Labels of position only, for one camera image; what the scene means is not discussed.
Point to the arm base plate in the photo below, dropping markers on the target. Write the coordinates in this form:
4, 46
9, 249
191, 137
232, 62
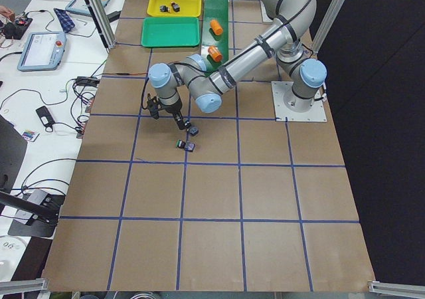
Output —
289, 108

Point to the yellow plastic tray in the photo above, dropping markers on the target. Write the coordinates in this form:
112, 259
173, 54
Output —
188, 8

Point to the plain orange cylinder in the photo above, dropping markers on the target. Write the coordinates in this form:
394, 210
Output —
216, 27

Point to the green push button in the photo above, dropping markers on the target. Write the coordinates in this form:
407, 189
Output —
191, 129
187, 146

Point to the green plastic tray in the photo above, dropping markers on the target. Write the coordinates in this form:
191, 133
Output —
161, 32

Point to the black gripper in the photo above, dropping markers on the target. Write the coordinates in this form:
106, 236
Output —
174, 107

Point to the teach pendant tablet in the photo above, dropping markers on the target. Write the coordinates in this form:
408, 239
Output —
42, 51

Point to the orange cylinder marked 4680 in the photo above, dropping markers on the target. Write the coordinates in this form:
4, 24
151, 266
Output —
214, 53

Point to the green conveyor belt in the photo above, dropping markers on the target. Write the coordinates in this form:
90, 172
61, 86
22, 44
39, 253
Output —
214, 9

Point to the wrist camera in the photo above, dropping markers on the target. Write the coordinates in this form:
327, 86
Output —
151, 102

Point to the aluminium frame post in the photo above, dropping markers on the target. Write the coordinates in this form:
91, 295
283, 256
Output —
99, 16

